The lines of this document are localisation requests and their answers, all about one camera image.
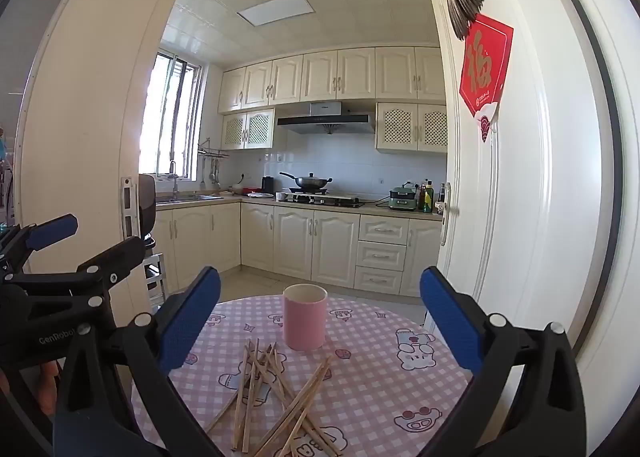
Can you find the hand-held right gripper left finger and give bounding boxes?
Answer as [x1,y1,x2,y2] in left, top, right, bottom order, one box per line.
[52,266,222,457]

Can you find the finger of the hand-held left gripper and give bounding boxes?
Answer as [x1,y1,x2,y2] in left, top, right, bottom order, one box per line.
[0,214,79,283]
[2,236,147,310]

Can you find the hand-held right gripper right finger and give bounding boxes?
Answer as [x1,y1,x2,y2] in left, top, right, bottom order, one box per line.
[419,266,588,457]

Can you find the bunch of wooden chopsticks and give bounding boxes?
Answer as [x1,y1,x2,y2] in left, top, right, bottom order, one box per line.
[205,337,346,457]

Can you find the pink cup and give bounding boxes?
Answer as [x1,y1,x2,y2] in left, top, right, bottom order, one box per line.
[283,283,328,351]

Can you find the hanging kitchen utensils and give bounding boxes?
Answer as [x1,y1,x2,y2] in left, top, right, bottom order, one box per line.
[200,157,221,190]

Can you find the person's left hand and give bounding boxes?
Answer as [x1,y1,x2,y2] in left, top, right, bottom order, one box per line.
[39,362,63,417]

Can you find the cream cabinet drawer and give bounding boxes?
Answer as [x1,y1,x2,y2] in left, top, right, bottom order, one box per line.
[356,240,407,272]
[358,215,410,244]
[354,267,404,295]

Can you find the steel sink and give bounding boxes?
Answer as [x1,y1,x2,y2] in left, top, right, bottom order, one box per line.
[156,193,224,204]

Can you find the pink checked bear tablecloth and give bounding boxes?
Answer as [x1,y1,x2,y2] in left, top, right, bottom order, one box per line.
[131,294,473,457]

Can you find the cream base cabinet run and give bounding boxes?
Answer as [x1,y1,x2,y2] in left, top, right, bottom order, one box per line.
[155,201,443,299]

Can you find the green countertop appliance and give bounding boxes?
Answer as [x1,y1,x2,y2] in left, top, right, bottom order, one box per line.
[389,185,417,212]

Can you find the kitchen window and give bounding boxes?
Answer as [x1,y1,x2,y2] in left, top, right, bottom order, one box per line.
[139,52,203,182]

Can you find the gas stove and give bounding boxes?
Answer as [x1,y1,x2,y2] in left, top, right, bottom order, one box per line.
[287,188,367,208]

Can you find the cream lattice door cabinet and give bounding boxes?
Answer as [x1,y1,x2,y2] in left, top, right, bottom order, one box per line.
[376,102,448,154]
[221,108,276,150]

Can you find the black wok with lid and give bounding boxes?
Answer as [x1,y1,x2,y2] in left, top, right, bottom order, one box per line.
[279,171,334,190]

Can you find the white door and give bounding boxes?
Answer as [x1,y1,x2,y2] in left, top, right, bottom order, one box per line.
[430,0,626,438]

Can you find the range hood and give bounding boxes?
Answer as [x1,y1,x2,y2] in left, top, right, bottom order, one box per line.
[276,101,377,136]

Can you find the red diamond door poster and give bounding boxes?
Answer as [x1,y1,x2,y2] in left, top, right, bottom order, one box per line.
[459,13,515,144]

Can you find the ceiling light panel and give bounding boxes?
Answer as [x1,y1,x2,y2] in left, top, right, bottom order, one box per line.
[236,0,317,28]

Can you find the white door frame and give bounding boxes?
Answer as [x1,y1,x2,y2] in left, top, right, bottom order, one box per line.
[15,0,211,308]

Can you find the white door handle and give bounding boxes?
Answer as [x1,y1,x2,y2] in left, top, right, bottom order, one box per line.
[439,182,461,247]

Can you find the wall utensil rack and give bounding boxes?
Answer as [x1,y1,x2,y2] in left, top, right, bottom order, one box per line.
[196,138,231,158]

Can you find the cream wall cabinet row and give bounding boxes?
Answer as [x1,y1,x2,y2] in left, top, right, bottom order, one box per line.
[218,47,447,114]

